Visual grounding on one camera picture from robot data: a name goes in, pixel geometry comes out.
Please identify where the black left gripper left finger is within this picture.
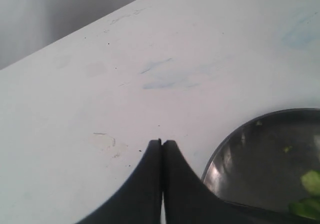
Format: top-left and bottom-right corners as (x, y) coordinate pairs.
(79, 139), (163, 223)

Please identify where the green chili pepper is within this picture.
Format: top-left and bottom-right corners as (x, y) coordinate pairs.
(288, 197), (320, 220)

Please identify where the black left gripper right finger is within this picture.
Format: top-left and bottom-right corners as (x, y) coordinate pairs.
(162, 140), (317, 223)

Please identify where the white backdrop curtain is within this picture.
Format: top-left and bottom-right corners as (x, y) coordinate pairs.
(0, 0), (135, 69)

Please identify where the round steel plate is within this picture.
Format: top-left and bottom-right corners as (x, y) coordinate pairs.
(202, 109), (320, 212)

